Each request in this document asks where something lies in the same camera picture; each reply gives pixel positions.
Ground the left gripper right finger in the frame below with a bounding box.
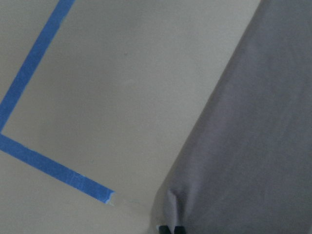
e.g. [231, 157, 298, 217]
[174, 226, 186, 234]

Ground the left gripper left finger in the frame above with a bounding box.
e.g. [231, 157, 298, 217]
[157, 225, 170, 234]

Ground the dark brown t-shirt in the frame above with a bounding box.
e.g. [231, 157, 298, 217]
[151, 0, 312, 234]

